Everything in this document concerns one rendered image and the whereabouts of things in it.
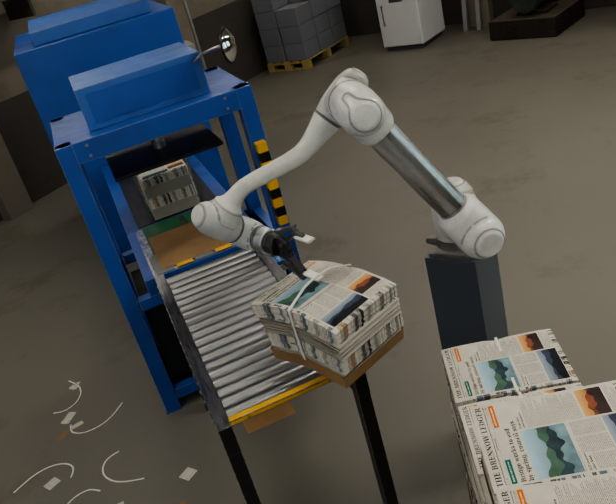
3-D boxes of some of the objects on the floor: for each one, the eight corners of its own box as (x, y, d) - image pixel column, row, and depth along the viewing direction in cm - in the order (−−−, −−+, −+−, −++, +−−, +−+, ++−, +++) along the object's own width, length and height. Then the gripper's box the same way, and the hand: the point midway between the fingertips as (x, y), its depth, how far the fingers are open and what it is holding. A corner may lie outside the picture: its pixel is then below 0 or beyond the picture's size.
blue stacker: (248, 209, 611) (170, -42, 518) (103, 264, 583) (-7, 9, 490) (209, 166, 741) (141, -41, 648) (88, 209, 713) (-1, -1, 620)
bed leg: (405, 522, 285) (371, 392, 254) (392, 529, 283) (357, 398, 253) (398, 512, 290) (365, 383, 259) (386, 519, 288) (350, 390, 258)
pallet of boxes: (310, 48, 1138) (293, -23, 1088) (349, 44, 1095) (334, -31, 1045) (269, 72, 1059) (248, -4, 1009) (309, 69, 1015) (290, -11, 966)
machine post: (325, 345, 405) (251, 83, 336) (312, 351, 404) (234, 89, 334) (320, 338, 413) (246, 81, 343) (306, 344, 411) (229, 86, 342)
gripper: (270, 204, 229) (317, 219, 215) (287, 267, 242) (332, 285, 228) (253, 215, 225) (300, 231, 211) (271, 279, 238) (316, 298, 224)
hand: (314, 258), depth 220 cm, fingers open, 14 cm apart
